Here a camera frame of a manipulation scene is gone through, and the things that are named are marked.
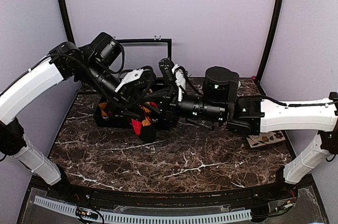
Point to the black right frame post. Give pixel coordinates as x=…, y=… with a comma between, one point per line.
x=269, y=40

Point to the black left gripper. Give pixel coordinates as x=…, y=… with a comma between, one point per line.
x=129, y=100

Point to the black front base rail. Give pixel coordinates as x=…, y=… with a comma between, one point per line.
x=254, y=196

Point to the small circuit board right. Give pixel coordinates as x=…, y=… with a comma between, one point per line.
x=286, y=205

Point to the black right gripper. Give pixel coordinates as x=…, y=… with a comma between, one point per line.
x=168, y=96

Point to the small circuit board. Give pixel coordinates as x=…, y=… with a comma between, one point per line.
x=86, y=214
x=286, y=205

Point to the square floral plate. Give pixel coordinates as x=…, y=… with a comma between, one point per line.
x=265, y=139

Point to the black left frame post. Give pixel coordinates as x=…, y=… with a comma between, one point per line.
x=66, y=21

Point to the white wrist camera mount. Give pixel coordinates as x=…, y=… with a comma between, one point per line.
x=130, y=77
x=180, y=81

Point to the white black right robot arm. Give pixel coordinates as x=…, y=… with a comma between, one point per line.
x=218, y=102

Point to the small circuit board left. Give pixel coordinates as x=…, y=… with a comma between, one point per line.
x=86, y=214

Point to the black frame post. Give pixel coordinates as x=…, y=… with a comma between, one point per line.
x=66, y=21
x=269, y=40

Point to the black argyle orange red sock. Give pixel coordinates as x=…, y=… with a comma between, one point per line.
x=143, y=126

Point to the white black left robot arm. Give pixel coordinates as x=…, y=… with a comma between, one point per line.
x=88, y=64

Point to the orange rolled sock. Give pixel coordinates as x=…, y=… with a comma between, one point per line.
x=102, y=106

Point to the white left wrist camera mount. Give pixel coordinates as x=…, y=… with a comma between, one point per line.
x=130, y=77

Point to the white slotted cable duct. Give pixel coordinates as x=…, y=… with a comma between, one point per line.
x=149, y=215

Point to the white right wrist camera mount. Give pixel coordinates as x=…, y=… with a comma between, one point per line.
x=180, y=81

